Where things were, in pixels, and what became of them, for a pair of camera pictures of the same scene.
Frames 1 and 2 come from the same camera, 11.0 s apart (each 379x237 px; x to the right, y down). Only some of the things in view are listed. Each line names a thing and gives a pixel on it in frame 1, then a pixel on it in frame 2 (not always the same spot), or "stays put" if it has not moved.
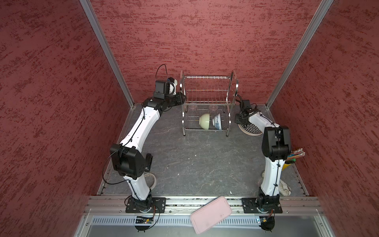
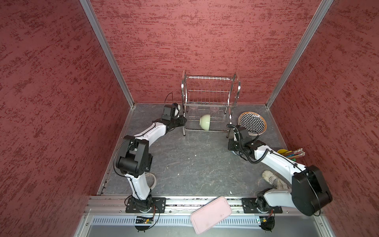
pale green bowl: (204, 121) stays put
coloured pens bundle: (295, 154) stays put
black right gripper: (238, 120) -> (230, 143)
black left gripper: (179, 100) -> (182, 122)
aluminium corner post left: (93, 18) stays put
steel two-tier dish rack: (209, 100) stays put
